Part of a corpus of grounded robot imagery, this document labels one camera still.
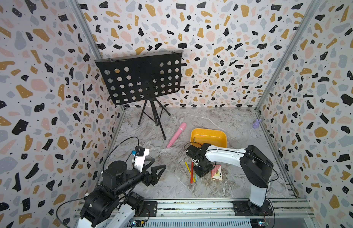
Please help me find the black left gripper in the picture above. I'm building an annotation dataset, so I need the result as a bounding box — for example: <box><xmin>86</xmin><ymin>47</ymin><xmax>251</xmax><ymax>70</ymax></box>
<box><xmin>115</xmin><ymin>157</ymin><xmax>167</xmax><ymax>198</ymax></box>

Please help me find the second left robot arm base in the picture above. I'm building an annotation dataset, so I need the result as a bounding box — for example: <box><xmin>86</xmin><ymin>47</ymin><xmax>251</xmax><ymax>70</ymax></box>
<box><xmin>108</xmin><ymin>192</ymin><xmax>158</xmax><ymax>228</ymax></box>

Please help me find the red sleeved hex key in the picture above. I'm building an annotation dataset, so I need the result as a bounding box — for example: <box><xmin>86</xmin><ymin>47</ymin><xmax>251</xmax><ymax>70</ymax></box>
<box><xmin>189</xmin><ymin>162</ymin><xmax>195</xmax><ymax>183</ymax></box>

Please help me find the playing card box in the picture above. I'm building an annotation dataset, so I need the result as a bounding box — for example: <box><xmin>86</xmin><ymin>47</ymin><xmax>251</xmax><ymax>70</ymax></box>
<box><xmin>211</xmin><ymin>164</ymin><xmax>223</xmax><ymax>180</ymax></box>

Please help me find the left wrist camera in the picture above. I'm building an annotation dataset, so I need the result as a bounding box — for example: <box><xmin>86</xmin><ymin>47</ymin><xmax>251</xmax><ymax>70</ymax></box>
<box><xmin>133</xmin><ymin>146</ymin><xmax>150</xmax><ymax>173</ymax></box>

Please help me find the yellow sleeved hex key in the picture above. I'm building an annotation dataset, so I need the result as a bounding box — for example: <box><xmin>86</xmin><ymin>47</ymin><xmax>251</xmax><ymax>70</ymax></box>
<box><xmin>185</xmin><ymin>161</ymin><xmax>194</xmax><ymax>183</ymax></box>

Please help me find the black perforated music stand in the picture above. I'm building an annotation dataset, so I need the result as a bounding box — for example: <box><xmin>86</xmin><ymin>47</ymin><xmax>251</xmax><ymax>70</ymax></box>
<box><xmin>96</xmin><ymin>50</ymin><xmax>183</xmax><ymax>129</ymax></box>

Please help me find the aluminium corner post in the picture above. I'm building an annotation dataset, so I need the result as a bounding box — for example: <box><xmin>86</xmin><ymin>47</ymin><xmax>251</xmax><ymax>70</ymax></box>
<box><xmin>67</xmin><ymin>0</ymin><xmax>126</xmax><ymax>112</ymax></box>
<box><xmin>255</xmin><ymin>0</ymin><xmax>322</xmax><ymax>112</ymax></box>

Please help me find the purple rabbit toy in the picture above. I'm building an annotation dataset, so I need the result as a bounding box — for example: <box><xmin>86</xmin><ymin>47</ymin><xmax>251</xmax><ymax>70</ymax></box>
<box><xmin>252</xmin><ymin>119</ymin><xmax>262</xmax><ymax>129</ymax></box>

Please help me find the aluminium corner post left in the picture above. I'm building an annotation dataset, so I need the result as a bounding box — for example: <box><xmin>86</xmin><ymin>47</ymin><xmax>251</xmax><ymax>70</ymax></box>
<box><xmin>67</xmin><ymin>0</ymin><xmax>126</xmax><ymax>112</ymax></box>

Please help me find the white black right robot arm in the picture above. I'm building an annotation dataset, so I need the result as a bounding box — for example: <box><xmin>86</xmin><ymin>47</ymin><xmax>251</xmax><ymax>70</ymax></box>
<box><xmin>186</xmin><ymin>143</ymin><xmax>273</xmax><ymax>215</ymax></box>

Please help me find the pink cylindrical massager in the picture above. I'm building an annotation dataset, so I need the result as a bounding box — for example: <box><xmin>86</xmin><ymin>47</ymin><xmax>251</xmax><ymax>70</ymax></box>
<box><xmin>167</xmin><ymin>123</ymin><xmax>187</xmax><ymax>148</ymax></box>

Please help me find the yellow plastic storage box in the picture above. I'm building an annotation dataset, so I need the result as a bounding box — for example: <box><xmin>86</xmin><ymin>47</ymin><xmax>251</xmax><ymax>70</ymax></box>
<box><xmin>190</xmin><ymin>128</ymin><xmax>227</xmax><ymax>148</ymax></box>

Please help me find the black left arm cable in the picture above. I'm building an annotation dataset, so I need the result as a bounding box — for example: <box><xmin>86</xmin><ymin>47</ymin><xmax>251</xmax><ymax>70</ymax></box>
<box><xmin>102</xmin><ymin>136</ymin><xmax>140</xmax><ymax>174</ymax></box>

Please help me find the aluminium corner post right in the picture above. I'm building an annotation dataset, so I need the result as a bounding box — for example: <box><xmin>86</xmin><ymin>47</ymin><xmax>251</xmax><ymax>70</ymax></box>
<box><xmin>255</xmin><ymin>0</ymin><xmax>322</xmax><ymax>112</ymax></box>

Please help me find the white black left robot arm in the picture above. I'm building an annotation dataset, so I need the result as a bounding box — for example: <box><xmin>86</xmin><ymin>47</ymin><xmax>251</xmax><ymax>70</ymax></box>
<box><xmin>77</xmin><ymin>159</ymin><xmax>167</xmax><ymax>228</ymax></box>

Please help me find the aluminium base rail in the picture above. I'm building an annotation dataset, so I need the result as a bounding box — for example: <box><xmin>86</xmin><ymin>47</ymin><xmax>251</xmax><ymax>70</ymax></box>
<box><xmin>73</xmin><ymin>198</ymin><xmax>317</xmax><ymax>228</ymax></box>

